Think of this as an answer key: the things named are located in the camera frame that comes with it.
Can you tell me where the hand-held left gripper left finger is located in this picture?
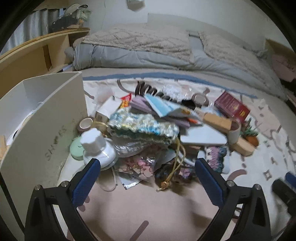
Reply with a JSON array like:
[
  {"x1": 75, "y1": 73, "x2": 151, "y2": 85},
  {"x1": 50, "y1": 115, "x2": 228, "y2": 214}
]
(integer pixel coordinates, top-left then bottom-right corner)
[{"x1": 24, "y1": 158, "x2": 109, "y2": 241}]

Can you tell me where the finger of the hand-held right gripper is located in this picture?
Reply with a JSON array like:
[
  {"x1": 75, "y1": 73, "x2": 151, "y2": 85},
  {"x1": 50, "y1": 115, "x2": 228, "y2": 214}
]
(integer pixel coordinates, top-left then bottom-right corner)
[
  {"x1": 272, "y1": 179, "x2": 296, "y2": 206},
  {"x1": 285, "y1": 172, "x2": 296, "y2": 186}
]

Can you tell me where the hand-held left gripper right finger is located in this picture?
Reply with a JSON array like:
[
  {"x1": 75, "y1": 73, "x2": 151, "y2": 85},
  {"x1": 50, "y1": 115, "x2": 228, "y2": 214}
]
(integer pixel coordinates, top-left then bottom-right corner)
[{"x1": 195, "y1": 158, "x2": 273, "y2": 241}]

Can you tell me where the white remote control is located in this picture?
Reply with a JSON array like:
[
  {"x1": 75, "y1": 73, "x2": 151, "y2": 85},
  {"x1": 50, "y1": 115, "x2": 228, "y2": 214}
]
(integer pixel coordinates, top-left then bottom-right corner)
[{"x1": 180, "y1": 126, "x2": 228, "y2": 147}]

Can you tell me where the white cardboard shoe box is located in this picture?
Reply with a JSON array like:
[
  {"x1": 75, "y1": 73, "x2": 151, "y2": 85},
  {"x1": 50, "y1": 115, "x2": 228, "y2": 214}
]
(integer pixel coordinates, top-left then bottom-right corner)
[{"x1": 0, "y1": 71, "x2": 90, "y2": 210}]

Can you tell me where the purple white crocheted piece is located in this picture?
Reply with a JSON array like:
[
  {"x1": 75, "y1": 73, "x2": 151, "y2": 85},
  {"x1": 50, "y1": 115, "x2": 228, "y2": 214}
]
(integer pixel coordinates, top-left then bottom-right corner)
[{"x1": 203, "y1": 146, "x2": 231, "y2": 175}]

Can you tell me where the dark crocheted piece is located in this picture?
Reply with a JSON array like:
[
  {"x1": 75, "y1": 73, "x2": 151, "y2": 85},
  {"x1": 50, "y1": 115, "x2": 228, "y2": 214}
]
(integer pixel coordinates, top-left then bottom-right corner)
[{"x1": 154, "y1": 162, "x2": 197, "y2": 184}]

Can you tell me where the green round tin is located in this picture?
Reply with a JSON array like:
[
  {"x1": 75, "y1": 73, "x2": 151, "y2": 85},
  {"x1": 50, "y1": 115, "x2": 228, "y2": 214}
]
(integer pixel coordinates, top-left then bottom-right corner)
[{"x1": 69, "y1": 137, "x2": 86, "y2": 161}]

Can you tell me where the flat wooden piece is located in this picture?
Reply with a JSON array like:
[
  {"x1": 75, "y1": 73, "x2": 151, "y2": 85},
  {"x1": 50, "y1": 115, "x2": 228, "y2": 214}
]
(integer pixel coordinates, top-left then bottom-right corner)
[{"x1": 232, "y1": 138, "x2": 255, "y2": 156}]

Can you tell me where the clear bag of pink hearts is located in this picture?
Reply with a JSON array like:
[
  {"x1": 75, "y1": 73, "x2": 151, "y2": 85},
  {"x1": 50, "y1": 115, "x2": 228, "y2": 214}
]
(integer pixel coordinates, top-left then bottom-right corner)
[{"x1": 117, "y1": 155, "x2": 156, "y2": 184}]

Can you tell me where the white cup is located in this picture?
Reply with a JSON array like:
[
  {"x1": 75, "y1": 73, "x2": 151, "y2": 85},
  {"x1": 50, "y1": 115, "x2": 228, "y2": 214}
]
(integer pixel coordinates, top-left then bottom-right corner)
[{"x1": 228, "y1": 120, "x2": 242, "y2": 144}]

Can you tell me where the brown tape roll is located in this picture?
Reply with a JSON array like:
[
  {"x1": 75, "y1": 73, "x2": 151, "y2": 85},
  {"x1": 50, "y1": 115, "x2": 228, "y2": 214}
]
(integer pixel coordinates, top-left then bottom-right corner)
[{"x1": 77, "y1": 117, "x2": 94, "y2": 133}]

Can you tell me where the clear plastic case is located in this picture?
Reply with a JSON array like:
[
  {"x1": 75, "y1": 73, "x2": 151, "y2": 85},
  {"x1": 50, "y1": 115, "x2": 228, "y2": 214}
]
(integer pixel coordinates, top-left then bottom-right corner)
[{"x1": 113, "y1": 141, "x2": 151, "y2": 158}]

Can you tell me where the orange green knitted ornament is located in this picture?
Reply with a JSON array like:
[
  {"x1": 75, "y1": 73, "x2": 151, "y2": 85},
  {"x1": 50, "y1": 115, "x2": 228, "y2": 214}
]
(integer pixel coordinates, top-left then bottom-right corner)
[{"x1": 240, "y1": 128, "x2": 260, "y2": 147}]

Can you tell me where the printed cartoon blanket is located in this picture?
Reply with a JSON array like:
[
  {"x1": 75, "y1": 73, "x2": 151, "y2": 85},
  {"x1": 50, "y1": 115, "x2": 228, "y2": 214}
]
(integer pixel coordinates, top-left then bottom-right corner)
[{"x1": 60, "y1": 77, "x2": 296, "y2": 241}]

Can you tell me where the thick wooden block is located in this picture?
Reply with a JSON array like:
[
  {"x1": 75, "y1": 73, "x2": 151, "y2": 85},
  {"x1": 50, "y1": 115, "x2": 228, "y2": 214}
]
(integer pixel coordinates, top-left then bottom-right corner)
[{"x1": 203, "y1": 113, "x2": 233, "y2": 133}]

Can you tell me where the cream small box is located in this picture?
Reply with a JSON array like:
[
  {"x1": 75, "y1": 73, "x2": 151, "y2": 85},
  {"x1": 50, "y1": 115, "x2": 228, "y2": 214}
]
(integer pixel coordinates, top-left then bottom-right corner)
[{"x1": 95, "y1": 96, "x2": 123, "y2": 124}]

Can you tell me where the red card box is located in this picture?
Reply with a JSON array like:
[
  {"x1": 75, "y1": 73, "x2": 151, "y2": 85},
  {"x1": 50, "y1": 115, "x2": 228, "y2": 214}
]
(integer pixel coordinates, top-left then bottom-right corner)
[{"x1": 214, "y1": 91, "x2": 251, "y2": 122}]

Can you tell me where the blue green crocheted pouch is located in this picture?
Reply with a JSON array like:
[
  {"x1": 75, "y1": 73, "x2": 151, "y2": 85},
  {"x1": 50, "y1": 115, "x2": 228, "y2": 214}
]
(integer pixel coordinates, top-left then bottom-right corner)
[{"x1": 107, "y1": 108, "x2": 186, "y2": 193}]

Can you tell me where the dark patterned tape roll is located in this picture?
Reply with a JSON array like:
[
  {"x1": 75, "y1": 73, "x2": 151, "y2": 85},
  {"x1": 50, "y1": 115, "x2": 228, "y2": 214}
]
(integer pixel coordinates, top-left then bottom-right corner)
[{"x1": 193, "y1": 94, "x2": 209, "y2": 107}]

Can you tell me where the blue face mask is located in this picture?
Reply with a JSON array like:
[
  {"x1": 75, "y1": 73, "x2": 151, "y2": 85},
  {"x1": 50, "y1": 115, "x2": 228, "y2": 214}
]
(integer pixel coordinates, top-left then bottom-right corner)
[{"x1": 144, "y1": 94, "x2": 184, "y2": 118}]

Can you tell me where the purple wallet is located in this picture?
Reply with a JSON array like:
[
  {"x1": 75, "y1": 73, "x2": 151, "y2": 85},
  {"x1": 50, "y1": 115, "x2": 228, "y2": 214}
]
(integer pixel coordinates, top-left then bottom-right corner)
[{"x1": 129, "y1": 95, "x2": 193, "y2": 128}]

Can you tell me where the pink clothes pile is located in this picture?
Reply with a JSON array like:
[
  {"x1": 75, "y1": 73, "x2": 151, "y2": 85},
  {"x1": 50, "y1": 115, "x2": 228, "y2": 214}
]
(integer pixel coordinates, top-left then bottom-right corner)
[{"x1": 271, "y1": 53, "x2": 296, "y2": 82}]

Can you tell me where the dark spiral hair clip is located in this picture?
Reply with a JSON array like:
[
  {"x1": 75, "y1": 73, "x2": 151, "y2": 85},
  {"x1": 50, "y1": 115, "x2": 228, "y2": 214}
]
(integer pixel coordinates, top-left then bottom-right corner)
[{"x1": 135, "y1": 81, "x2": 172, "y2": 100}]

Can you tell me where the beige knitted blanket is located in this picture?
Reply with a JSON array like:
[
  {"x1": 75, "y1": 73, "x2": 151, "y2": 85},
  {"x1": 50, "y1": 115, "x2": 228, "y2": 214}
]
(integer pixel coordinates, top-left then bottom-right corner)
[
  {"x1": 198, "y1": 31, "x2": 276, "y2": 77},
  {"x1": 80, "y1": 28, "x2": 193, "y2": 65}
]

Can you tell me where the wooden shelf unit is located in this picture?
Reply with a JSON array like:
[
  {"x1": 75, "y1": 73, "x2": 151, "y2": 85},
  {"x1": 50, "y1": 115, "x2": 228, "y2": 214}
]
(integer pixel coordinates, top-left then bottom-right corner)
[{"x1": 0, "y1": 27, "x2": 91, "y2": 87}]

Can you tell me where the grey duvet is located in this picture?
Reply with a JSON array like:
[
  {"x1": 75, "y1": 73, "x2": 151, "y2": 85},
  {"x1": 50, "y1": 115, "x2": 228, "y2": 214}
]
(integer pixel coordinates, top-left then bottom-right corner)
[{"x1": 65, "y1": 32, "x2": 287, "y2": 100}]

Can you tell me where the black bag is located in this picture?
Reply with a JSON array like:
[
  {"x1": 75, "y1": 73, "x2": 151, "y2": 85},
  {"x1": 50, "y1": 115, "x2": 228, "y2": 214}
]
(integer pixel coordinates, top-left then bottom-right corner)
[{"x1": 52, "y1": 16, "x2": 82, "y2": 32}]

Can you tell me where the grey curtain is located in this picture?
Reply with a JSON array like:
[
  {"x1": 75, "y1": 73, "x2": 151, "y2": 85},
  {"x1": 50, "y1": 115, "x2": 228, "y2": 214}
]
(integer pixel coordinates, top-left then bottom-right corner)
[{"x1": 4, "y1": 9, "x2": 61, "y2": 53}]

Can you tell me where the pale crochet doll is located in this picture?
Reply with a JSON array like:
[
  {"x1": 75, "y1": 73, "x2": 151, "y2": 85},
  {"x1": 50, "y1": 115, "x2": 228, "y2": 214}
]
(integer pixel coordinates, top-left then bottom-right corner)
[{"x1": 77, "y1": 6, "x2": 92, "y2": 24}]

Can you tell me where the white cap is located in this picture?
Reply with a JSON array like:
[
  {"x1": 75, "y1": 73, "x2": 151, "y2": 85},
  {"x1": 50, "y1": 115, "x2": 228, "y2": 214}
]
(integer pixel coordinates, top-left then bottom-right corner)
[{"x1": 63, "y1": 3, "x2": 82, "y2": 17}]

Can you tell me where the white hanging bag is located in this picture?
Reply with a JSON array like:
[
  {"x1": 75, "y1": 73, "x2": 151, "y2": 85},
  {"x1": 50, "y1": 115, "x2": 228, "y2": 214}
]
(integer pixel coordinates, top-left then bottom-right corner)
[{"x1": 126, "y1": 0, "x2": 145, "y2": 11}]

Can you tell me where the cream rubber strap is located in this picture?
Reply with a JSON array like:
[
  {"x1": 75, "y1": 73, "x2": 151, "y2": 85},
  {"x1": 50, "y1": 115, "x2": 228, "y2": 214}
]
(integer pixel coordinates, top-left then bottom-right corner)
[{"x1": 99, "y1": 166, "x2": 119, "y2": 192}]

